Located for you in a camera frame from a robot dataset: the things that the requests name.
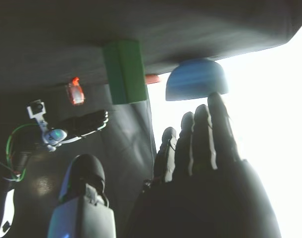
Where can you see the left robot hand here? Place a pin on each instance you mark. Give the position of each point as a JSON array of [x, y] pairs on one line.
[[205, 188]]

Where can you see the green block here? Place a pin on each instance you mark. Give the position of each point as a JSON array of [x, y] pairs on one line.
[[125, 72]]

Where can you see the red stick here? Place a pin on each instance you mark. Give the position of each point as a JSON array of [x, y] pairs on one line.
[[76, 93]]

